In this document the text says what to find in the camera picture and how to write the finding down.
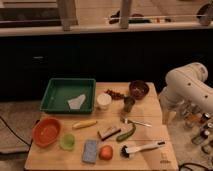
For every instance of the white handled brush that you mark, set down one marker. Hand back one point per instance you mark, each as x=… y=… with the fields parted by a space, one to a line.
x=127 y=151

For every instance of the metal cup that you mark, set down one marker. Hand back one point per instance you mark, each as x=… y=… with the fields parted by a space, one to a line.
x=128 y=103

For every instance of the green plastic tray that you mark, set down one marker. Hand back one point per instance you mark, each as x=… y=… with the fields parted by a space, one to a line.
x=60 y=90

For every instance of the blue sponge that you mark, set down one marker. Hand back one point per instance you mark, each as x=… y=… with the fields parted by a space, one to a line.
x=90 y=151

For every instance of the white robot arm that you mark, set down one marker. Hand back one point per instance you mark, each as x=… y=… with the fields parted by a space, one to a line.
x=186 y=83

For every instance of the green cucumber toy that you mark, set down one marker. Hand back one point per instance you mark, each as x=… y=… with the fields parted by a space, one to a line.
x=126 y=135

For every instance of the yellow banana toy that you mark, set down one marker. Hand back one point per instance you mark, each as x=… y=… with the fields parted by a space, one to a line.
x=84 y=124

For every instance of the orange fruit toy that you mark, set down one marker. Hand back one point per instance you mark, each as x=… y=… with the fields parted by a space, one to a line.
x=106 y=152

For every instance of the white cup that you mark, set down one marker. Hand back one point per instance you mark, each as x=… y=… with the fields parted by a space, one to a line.
x=103 y=101

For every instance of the brown dried chili cluster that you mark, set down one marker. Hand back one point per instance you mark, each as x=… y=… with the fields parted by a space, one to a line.
x=115 y=95

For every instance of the wooden board eraser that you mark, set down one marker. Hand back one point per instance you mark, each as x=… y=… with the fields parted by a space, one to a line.
x=108 y=132

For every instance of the wooden board table top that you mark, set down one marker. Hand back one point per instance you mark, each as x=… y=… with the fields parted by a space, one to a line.
x=147 y=110

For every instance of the dark red bowl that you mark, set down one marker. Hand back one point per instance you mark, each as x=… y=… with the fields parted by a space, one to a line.
x=138 y=89

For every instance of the small green cup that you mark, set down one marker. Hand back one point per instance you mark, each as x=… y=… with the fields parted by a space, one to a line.
x=67 y=142

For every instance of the white cloth piece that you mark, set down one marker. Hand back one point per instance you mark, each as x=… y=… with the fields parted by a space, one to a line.
x=77 y=102

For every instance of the orange plastic bowl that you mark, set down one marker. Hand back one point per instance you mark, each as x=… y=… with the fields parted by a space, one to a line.
x=46 y=131

